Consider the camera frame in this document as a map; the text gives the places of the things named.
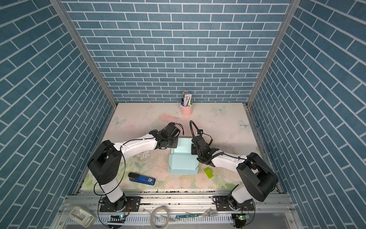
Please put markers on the green plastic block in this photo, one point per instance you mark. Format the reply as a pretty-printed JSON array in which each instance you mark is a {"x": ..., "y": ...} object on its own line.
[{"x": 208, "y": 172}]

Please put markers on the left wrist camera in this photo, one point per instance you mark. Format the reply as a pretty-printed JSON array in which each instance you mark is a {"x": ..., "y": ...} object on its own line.
[{"x": 171, "y": 131}]

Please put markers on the aluminium frame rail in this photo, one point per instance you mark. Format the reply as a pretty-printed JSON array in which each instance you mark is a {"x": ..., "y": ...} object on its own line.
[{"x": 159, "y": 209}]

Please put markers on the white plastic holder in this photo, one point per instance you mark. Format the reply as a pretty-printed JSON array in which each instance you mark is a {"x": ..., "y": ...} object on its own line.
[{"x": 82, "y": 216}]

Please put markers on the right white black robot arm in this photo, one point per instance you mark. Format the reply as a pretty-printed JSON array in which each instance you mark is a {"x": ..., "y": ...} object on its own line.
[{"x": 258, "y": 178}]

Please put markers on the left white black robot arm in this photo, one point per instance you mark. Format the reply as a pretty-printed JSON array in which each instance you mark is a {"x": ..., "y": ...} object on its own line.
[{"x": 105, "y": 162}]

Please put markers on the pink pen holder cup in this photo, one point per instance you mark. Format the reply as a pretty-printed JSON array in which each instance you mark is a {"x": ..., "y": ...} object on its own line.
[{"x": 186, "y": 110}]

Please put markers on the green handled tool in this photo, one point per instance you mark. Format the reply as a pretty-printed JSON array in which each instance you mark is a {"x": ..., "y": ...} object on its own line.
[{"x": 186, "y": 216}]

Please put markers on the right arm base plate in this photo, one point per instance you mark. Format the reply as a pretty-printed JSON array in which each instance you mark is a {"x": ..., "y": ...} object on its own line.
[{"x": 227, "y": 203}]

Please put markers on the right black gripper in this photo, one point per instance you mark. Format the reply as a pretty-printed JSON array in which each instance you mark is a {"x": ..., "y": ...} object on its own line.
[{"x": 192, "y": 150}]

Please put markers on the blue black stapler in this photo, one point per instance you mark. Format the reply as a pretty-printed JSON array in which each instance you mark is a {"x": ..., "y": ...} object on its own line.
[{"x": 134, "y": 177}]

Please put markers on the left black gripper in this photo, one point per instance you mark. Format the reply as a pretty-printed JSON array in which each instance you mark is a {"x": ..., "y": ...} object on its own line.
[{"x": 175, "y": 143}]

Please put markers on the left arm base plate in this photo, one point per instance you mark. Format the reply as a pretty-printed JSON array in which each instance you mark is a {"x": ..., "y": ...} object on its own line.
[{"x": 125, "y": 204}]

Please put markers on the metal fork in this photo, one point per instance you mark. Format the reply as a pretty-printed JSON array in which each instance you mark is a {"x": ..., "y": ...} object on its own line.
[{"x": 208, "y": 213}]

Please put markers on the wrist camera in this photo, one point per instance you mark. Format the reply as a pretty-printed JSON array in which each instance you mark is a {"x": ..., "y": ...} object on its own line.
[
  {"x": 171, "y": 131},
  {"x": 200, "y": 131}
]

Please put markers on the light blue paper box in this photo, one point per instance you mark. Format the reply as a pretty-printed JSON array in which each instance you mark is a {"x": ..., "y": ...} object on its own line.
[{"x": 181, "y": 159}]

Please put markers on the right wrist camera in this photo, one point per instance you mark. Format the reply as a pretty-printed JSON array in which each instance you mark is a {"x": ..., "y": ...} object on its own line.
[{"x": 200, "y": 131}]

